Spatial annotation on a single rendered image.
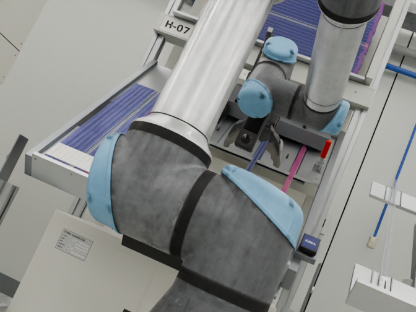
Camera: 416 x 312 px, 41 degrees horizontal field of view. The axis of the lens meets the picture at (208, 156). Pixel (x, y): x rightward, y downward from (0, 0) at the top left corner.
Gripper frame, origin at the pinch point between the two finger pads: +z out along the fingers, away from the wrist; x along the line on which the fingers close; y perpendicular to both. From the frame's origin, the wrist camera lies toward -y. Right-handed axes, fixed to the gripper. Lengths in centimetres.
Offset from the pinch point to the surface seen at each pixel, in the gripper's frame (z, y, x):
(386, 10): 65, 211, -20
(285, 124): 8.0, 26.0, -3.2
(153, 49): 15, 45, 50
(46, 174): 2, -28, 43
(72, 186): 2.2, -28.0, 35.4
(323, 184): 7.9, 8.9, -20.0
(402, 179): 124, 144, -64
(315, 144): 10.7, 25.3, -13.7
